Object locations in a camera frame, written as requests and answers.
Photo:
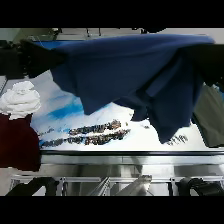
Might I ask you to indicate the blue T-shirt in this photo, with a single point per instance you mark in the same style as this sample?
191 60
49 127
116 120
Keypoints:
126 70

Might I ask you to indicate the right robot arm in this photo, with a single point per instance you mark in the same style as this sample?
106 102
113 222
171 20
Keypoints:
210 63

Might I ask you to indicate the white garment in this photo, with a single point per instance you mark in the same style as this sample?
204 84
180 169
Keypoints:
20 100

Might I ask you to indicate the olive green garment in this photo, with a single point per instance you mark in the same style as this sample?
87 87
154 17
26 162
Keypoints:
211 123

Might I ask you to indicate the dark red garment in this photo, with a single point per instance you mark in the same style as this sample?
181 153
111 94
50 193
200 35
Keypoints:
16 143

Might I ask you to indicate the silver frame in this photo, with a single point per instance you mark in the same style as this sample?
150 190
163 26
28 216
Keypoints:
100 169

